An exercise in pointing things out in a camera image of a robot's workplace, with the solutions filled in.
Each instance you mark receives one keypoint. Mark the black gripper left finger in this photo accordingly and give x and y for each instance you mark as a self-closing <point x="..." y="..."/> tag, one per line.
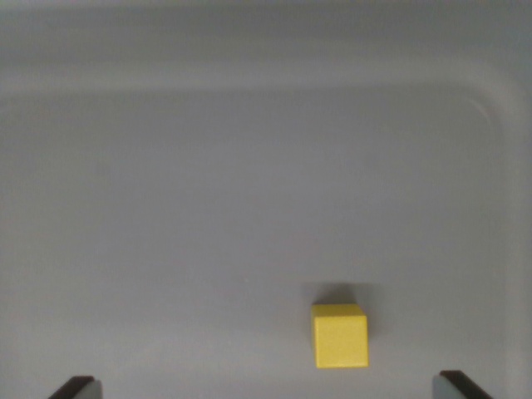
<point x="85" y="390"/>

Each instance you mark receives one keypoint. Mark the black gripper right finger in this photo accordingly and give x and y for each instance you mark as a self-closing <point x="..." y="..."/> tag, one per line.
<point x="451" y="388"/>

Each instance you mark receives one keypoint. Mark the yellow cube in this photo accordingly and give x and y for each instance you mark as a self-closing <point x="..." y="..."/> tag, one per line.
<point x="340" y="338"/>

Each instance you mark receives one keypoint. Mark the grey plastic tray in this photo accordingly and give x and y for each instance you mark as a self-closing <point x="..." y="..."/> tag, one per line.
<point x="208" y="187"/>

